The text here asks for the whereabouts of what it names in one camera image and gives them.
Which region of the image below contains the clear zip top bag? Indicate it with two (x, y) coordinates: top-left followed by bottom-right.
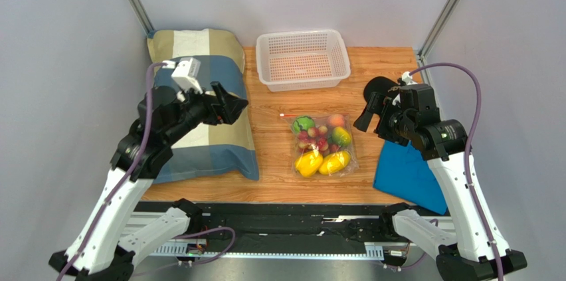
(280, 113), (359, 179)

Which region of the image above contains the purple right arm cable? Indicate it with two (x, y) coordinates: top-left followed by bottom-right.
(407, 62), (506, 281)

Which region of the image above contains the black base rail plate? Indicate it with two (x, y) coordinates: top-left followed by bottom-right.
(132, 201), (443, 255)

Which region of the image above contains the blue cloth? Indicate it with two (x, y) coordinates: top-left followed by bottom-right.
(373, 141), (448, 215)

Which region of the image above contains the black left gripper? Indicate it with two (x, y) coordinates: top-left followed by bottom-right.
(167, 80), (250, 143)

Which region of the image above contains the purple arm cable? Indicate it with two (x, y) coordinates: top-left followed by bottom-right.
(55, 60), (178, 281)
(407, 62), (506, 281)

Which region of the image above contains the black cap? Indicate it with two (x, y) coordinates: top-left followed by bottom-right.
(363, 76), (399, 102)

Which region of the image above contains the white plastic basket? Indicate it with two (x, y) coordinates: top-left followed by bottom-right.
(256, 29), (351, 92)

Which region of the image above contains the right aluminium frame post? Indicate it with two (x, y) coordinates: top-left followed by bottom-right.
(416, 0), (460, 63)

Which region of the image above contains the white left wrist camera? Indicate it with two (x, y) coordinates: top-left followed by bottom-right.
(171, 57), (203, 94)

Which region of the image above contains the green fake watermelon ball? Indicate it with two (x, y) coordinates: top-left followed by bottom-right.
(291, 116), (316, 134)

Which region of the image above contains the orange fake peach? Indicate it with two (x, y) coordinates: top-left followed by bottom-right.
(327, 114), (347, 128)

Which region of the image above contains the yellow fake bell pepper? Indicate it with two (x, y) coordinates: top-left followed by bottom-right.
(294, 150), (324, 177)

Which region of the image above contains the red fake lychee bunch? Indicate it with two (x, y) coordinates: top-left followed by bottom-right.
(296, 125), (341, 155)

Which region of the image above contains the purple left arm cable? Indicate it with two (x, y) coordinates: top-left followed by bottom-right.
(55, 60), (178, 281)

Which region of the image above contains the yellow fake lemon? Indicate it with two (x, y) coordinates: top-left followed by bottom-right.
(318, 151), (351, 175)

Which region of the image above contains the blue beige striped pillow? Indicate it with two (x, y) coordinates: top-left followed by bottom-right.
(146, 28), (260, 184)

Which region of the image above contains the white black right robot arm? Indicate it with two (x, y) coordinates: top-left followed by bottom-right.
(354, 84), (527, 280)

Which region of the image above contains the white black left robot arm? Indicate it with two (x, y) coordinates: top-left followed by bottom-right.
(48, 82), (248, 280)

